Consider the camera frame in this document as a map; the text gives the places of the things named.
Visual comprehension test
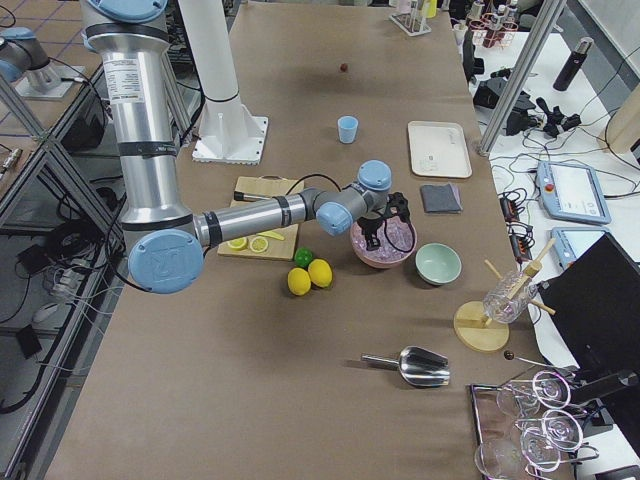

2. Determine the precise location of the black thermos bottle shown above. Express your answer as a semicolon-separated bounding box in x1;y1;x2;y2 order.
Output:
552;37;594;91

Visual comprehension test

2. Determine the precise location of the lemon slice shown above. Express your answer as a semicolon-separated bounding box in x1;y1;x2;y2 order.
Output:
249;236;269;254
226;237;249;251

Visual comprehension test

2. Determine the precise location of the red wire bottle basket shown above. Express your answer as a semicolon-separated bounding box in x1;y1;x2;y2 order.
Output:
466;1;519;48

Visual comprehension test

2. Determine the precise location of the clear glass mug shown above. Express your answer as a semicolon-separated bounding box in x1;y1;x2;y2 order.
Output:
483;271;537;324

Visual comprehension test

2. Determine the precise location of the white wire rack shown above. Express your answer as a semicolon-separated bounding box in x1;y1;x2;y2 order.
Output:
389;12;432;37

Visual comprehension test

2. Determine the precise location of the wine glass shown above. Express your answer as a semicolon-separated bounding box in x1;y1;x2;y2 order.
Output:
496;371;571;418
515;409;584;452
474;428;561;479

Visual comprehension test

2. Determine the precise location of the green lime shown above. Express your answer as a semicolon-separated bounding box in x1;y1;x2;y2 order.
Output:
293;247;315;269

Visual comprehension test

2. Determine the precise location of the cream rabbit tray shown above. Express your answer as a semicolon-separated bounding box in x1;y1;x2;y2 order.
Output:
407;120;472;179

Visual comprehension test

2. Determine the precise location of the black monitor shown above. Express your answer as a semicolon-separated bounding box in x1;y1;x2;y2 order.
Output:
540;233;639;374

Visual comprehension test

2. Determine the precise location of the yellow plastic knife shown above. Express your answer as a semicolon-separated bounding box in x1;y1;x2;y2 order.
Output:
257;230;285;241

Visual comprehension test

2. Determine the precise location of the light blue plastic cup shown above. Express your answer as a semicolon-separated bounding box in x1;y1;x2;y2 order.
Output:
337;115;359;144

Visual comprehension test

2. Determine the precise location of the steel muddler black tip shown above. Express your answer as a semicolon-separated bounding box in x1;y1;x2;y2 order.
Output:
233;191;271;202

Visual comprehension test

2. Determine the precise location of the green empty bowl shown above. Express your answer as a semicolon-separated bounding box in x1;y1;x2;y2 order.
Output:
415;243;462;286

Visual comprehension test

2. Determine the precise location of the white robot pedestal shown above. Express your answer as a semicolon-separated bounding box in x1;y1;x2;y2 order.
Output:
179;1;269;165

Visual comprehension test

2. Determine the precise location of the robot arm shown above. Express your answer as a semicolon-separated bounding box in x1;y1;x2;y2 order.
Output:
81;1;400;294
1;27;50;82

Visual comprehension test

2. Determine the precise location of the wooden cup stand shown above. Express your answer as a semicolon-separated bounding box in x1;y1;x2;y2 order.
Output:
454;238;556;352

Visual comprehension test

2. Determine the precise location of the grey folded cloth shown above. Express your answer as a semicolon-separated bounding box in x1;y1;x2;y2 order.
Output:
420;183;463;214

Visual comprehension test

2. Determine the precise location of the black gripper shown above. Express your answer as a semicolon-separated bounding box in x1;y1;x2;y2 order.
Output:
360;192;409;250

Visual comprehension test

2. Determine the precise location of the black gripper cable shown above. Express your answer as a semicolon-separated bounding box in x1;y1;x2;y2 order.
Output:
382;199;417;255

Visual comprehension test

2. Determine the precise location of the steel ice scoop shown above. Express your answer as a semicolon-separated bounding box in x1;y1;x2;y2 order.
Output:
360;346;450;388

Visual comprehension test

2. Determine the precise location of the aluminium frame post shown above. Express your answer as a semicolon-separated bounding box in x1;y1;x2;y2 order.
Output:
477;0;566;158

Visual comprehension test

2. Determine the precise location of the yellow lemon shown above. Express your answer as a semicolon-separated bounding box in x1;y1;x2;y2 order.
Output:
287;267;311;296
307;258;333;288

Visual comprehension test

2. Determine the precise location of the black glass tray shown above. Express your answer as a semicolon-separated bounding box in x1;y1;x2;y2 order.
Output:
469;384;599;479

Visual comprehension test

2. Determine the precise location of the pink bowl of ice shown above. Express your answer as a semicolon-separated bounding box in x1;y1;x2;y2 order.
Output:
350;217;416;269

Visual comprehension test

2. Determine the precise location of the teach pendant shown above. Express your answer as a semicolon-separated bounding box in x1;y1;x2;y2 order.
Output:
535;161;611;225
550;227;609;266

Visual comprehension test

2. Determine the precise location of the wooden cutting board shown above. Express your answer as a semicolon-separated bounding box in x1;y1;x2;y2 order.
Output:
217;176;305;261

